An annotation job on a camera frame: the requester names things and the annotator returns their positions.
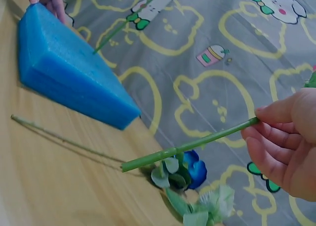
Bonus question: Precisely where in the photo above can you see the person's right hand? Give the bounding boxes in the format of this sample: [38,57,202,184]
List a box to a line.
[240,88,316,202]

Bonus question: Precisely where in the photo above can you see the blue foam block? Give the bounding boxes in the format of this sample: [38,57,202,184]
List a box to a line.
[18,1,142,131]

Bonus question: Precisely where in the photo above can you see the pale green white artificial flower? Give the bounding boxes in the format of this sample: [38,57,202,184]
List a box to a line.
[164,184,236,226]

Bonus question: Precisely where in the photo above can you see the blue artificial rose with leaves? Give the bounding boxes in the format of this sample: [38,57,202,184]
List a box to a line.
[10,114,208,190]

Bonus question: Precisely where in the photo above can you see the thin green flower stem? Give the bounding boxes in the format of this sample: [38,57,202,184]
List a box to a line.
[92,0,166,55]

